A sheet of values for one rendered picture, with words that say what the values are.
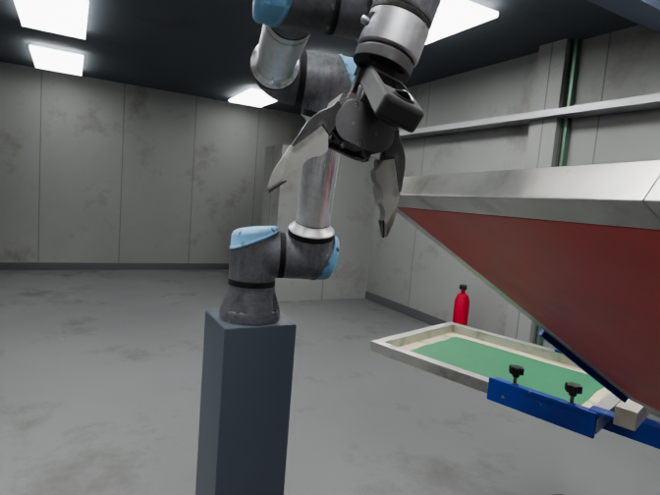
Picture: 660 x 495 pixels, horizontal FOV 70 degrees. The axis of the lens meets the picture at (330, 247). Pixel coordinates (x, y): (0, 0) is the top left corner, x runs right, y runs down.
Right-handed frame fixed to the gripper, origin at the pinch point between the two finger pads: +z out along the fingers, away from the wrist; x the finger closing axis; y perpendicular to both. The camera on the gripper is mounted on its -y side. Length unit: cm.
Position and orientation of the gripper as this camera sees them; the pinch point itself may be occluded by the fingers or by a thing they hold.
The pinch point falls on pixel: (329, 217)
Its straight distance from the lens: 53.8
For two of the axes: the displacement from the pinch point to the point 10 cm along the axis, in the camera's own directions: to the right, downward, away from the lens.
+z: -3.6, 9.3, 0.2
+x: -9.0, -3.4, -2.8
